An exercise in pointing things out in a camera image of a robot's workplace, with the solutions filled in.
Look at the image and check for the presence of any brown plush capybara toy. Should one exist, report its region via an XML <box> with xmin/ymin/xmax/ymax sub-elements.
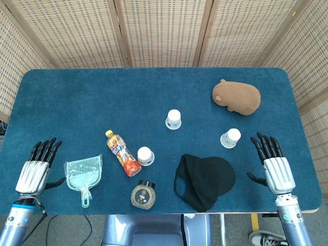
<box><xmin>211</xmin><ymin>79</ymin><xmax>261</xmax><ymax>116</ymax></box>

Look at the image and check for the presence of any black beanie hat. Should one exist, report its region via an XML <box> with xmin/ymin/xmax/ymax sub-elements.
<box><xmin>173</xmin><ymin>153</ymin><xmax>236</xmax><ymax>213</ymax></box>

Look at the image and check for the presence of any white paper cup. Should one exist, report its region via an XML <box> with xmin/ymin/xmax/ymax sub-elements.
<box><xmin>137</xmin><ymin>146</ymin><xmax>155</xmax><ymax>167</ymax></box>
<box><xmin>220</xmin><ymin>128</ymin><xmax>242</xmax><ymax>149</ymax></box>
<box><xmin>165</xmin><ymin>109</ymin><xmax>182</xmax><ymax>130</ymax></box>

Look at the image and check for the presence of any woven bamboo screen panel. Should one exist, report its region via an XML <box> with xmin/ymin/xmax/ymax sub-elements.
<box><xmin>114</xmin><ymin>0</ymin><xmax>213</xmax><ymax>69</ymax></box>
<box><xmin>197</xmin><ymin>0</ymin><xmax>305</xmax><ymax>69</ymax></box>
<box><xmin>7</xmin><ymin>0</ymin><xmax>130</xmax><ymax>69</ymax></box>
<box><xmin>258</xmin><ymin>0</ymin><xmax>328</xmax><ymax>113</ymax></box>
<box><xmin>0</xmin><ymin>5</ymin><xmax>53</xmax><ymax>124</ymax></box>
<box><xmin>299</xmin><ymin>98</ymin><xmax>328</xmax><ymax>203</ymax></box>

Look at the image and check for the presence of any blue felt table cover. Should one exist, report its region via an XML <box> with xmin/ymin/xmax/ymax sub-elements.
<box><xmin>0</xmin><ymin>67</ymin><xmax>323</xmax><ymax>215</ymax></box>

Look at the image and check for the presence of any blue-grey robot torso base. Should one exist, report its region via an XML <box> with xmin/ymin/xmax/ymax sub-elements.
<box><xmin>101</xmin><ymin>214</ymin><xmax>213</xmax><ymax>246</ymax></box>

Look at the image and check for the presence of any white table leg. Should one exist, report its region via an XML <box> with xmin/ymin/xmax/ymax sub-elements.
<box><xmin>218</xmin><ymin>214</ymin><xmax>227</xmax><ymax>246</ymax></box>

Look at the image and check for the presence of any dark floor cable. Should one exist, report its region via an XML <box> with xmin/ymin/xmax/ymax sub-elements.
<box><xmin>46</xmin><ymin>214</ymin><xmax>93</xmax><ymax>246</ymax></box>

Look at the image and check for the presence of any clear plastic dustpan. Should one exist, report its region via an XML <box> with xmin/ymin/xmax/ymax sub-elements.
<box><xmin>63</xmin><ymin>153</ymin><xmax>104</xmax><ymax>209</ymax></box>

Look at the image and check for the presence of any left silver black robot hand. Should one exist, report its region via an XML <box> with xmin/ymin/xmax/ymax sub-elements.
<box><xmin>15</xmin><ymin>137</ymin><xmax>67</xmax><ymax>197</ymax></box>

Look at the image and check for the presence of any black white sneaker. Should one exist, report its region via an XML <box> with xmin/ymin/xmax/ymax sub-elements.
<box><xmin>249</xmin><ymin>230</ymin><xmax>289</xmax><ymax>246</ymax></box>

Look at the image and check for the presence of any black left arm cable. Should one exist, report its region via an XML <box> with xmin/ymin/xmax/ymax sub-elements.
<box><xmin>32</xmin><ymin>198</ymin><xmax>49</xmax><ymax>233</ymax></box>

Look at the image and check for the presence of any glass jar black lid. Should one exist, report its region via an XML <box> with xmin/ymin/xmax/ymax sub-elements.
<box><xmin>130</xmin><ymin>179</ymin><xmax>157</xmax><ymax>211</ymax></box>

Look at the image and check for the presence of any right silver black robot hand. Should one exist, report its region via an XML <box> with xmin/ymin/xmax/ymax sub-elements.
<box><xmin>246</xmin><ymin>132</ymin><xmax>296</xmax><ymax>195</ymax></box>

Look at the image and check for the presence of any orange drink bottle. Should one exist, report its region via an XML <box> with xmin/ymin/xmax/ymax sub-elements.
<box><xmin>105</xmin><ymin>130</ymin><xmax>142</xmax><ymax>178</ymax></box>

